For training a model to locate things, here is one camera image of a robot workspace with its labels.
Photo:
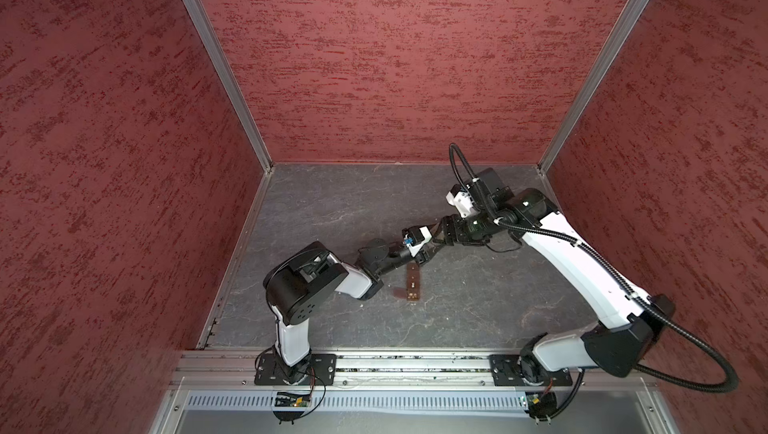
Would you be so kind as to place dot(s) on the aluminium corner post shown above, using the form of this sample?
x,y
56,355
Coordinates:
x,y
620,32
227,78

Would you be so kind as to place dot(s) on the red weekly pill organizer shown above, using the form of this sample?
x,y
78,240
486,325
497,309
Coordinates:
x,y
411,292

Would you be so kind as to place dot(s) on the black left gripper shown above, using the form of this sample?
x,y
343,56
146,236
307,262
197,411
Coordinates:
x,y
425,255

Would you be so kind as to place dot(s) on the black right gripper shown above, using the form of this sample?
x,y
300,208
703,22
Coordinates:
x,y
456,221

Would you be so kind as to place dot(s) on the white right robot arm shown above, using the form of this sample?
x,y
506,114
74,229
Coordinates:
x,y
623,330

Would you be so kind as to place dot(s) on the aluminium corner post left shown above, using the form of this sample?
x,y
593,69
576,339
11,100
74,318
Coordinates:
x,y
227,78

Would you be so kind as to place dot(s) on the aluminium corner post right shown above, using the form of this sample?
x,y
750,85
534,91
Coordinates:
x,y
620,32

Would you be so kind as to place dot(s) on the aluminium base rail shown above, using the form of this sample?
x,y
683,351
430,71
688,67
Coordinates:
x,y
458,369

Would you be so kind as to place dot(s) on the white slotted cable duct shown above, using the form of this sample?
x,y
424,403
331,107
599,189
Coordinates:
x,y
452,402

